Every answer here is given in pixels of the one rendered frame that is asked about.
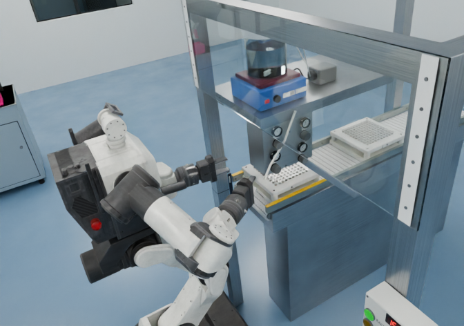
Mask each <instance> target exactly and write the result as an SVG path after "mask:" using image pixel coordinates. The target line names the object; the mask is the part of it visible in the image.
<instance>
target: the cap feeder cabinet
mask: <svg viewBox="0 0 464 326"><path fill-rule="evenodd" d="M2 88H3V90H2V91H0V93H1V96H2V98H3V102H4V105H3V106H0V192H3V191H7V190H9V189H13V188H15V187H18V186H21V185H24V184H28V183H31V182H34V181H37V180H38V181H39V183H40V184H43V183H44V182H45V181H44V178H46V174H45V170H44V165H43V161H42V158H41V152H40V150H39V147H38V145H37V142H36V140H35V137H34V135H33V133H32V130H31V128H30V125H29V123H28V120H27V118H26V115H25V113H24V111H23V108H22V106H21V103H20V101H19V98H18V96H17V93H16V91H15V88H14V84H11V85H7V86H2Z"/></svg>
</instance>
